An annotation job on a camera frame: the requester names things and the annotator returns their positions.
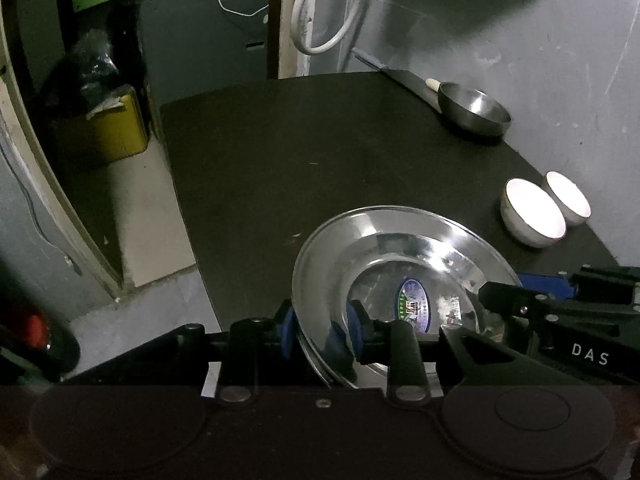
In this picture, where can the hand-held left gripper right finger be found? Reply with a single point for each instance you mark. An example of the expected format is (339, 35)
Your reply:
(356, 327)

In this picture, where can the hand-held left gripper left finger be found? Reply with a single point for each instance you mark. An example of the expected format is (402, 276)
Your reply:
(286, 332)

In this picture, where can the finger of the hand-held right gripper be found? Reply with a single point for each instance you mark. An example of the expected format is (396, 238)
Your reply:
(545, 285)
(505, 297)

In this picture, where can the white bowl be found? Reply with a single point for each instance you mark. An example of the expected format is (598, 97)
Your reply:
(567, 197)
(532, 212)

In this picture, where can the steel plate with round sticker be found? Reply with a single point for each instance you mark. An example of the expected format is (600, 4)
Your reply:
(385, 255)

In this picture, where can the steel bowl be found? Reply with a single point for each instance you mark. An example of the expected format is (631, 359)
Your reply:
(475, 107)

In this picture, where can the dark bottle with red cap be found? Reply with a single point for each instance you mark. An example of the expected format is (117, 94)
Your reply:
(35, 332)

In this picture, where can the yellow bin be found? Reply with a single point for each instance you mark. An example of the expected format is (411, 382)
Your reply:
(115, 130)

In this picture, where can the dark metal cabinet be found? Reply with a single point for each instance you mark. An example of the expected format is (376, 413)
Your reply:
(200, 45)

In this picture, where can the black plastic bag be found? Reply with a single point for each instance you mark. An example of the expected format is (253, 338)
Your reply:
(90, 65)

